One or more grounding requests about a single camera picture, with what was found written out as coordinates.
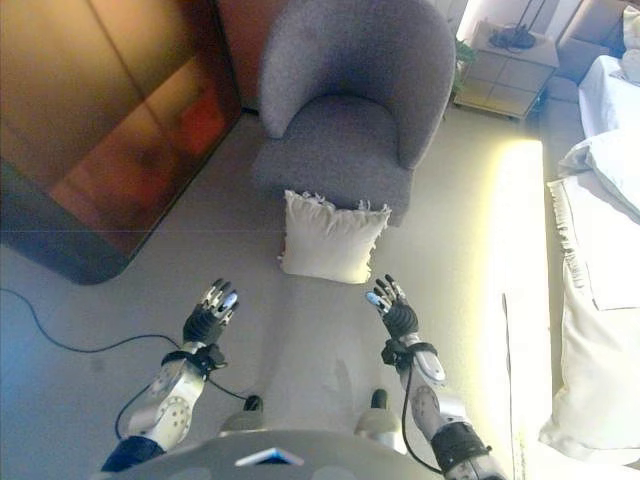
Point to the black lamp base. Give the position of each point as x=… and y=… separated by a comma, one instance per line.
x=515, y=37

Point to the glossy dark wood table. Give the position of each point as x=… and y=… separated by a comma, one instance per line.
x=100, y=125

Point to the green plant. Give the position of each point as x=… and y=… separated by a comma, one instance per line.
x=464, y=52

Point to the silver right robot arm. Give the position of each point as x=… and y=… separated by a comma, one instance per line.
x=430, y=400

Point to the grey fabric armchair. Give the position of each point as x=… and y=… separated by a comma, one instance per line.
x=350, y=100

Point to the white bed sheet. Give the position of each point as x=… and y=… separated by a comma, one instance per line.
x=605, y=100

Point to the beige nightstand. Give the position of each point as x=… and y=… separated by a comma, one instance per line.
x=505, y=80

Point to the upholstered bed headboard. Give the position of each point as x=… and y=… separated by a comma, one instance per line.
x=590, y=35

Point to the white fringed cushion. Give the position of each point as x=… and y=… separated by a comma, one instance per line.
x=330, y=240

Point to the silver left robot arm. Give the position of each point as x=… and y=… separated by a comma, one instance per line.
x=170, y=395

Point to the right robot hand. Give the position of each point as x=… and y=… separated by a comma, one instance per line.
x=400, y=317

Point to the grey robot torso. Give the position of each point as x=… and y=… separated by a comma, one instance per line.
x=225, y=455

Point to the white duvet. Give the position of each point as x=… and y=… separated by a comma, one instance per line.
x=610, y=160

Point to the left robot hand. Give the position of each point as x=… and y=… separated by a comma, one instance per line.
x=205, y=325

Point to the white bed pillow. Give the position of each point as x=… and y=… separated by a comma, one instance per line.
x=632, y=40

